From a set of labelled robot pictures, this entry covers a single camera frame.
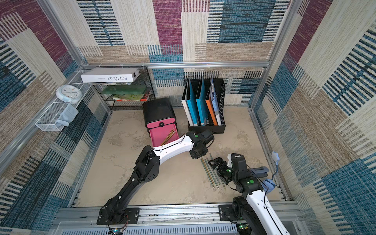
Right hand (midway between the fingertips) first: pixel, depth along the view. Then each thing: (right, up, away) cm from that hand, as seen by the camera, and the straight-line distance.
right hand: (212, 165), depth 80 cm
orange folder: (0, +31, +9) cm, 33 cm away
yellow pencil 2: (-26, +14, +17) cm, 34 cm away
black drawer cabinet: (-38, +31, +45) cm, 67 cm away
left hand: (-3, +3, +12) cm, 13 cm away
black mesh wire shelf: (-48, +41, +22) cm, 67 cm away
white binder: (-15, +37, +4) cm, 40 cm away
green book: (-55, +44, +16) cm, 72 cm away
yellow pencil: (-27, +14, +17) cm, 34 cm away
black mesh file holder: (+9, +45, +25) cm, 52 cm away
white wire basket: (-77, +23, -12) cm, 81 cm away
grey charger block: (+29, -5, +5) cm, 30 cm away
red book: (-43, +40, +21) cm, 62 cm away
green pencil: (+1, -7, +7) cm, 10 cm away
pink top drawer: (-30, +23, +12) cm, 39 cm away
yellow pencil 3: (-2, -5, +9) cm, 11 cm away
